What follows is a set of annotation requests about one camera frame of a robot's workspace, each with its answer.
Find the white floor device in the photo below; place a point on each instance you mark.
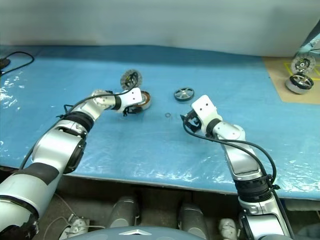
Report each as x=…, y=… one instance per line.
x=78, y=225
x=227, y=226

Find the grey-blue robot torso silver chevron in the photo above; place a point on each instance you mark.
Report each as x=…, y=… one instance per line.
x=100, y=235

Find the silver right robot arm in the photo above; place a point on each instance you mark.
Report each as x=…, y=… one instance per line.
x=240, y=160

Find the blue plastic table sheet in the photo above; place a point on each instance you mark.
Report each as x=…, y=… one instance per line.
x=150, y=150

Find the silver motor housing copper windings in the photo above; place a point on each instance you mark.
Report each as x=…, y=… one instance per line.
x=146, y=100

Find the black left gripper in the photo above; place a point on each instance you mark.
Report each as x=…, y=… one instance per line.
x=132, y=110

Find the spoked silver rotor black rim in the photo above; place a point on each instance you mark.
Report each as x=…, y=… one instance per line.
x=301, y=80
x=184, y=94

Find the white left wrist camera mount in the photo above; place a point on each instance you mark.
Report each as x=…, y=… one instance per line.
x=132, y=96

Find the dark grey rounded shape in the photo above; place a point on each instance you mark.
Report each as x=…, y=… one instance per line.
x=123, y=212
x=193, y=217

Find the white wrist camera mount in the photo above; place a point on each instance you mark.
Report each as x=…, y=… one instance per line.
x=206, y=110
x=132, y=96

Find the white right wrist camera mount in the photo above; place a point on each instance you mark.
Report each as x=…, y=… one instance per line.
x=206, y=110

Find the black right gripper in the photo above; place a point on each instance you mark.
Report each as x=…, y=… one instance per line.
x=193, y=118

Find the round grey motor lid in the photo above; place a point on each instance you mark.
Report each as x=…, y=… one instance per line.
x=302, y=63
x=125, y=80

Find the silver motor housing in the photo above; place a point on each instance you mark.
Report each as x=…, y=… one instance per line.
x=297, y=89

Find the brown cardboard sheet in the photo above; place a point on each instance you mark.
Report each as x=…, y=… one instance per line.
x=277, y=82

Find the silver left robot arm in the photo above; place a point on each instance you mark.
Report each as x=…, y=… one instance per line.
x=50, y=147

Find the pale teal angled bar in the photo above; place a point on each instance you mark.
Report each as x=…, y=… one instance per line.
x=306, y=42

